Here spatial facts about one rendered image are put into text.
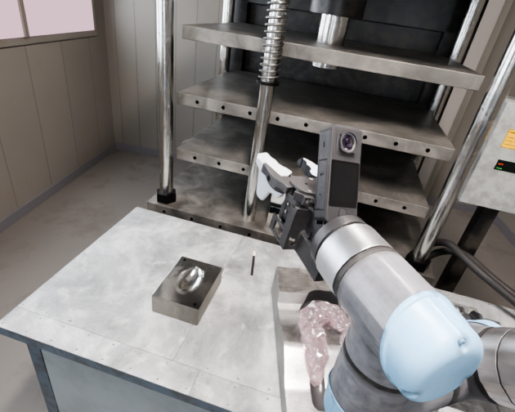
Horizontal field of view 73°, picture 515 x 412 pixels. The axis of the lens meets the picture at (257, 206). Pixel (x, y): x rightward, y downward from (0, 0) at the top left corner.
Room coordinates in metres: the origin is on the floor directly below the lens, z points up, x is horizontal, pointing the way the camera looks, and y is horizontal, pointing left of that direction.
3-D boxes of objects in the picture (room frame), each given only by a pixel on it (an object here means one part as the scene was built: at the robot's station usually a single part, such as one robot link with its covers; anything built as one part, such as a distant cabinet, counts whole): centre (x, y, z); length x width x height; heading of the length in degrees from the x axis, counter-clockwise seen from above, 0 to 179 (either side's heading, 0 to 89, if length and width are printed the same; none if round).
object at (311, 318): (0.66, -0.26, 0.90); 0.26 x 0.18 x 0.08; 6
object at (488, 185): (1.32, -0.96, 0.73); 0.30 x 0.22 x 1.47; 79
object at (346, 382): (0.23, -0.16, 1.34); 0.11 x 0.08 x 0.11; 113
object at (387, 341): (0.22, -0.14, 1.43); 0.11 x 0.08 x 0.09; 23
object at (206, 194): (1.65, -0.20, 0.75); 1.30 x 0.84 x 0.06; 79
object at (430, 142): (1.70, -0.21, 1.26); 1.10 x 0.74 x 0.05; 79
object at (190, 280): (0.81, 0.18, 0.83); 0.20 x 0.15 x 0.07; 169
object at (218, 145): (1.70, -0.21, 1.01); 1.10 x 0.74 x 0.05; 79
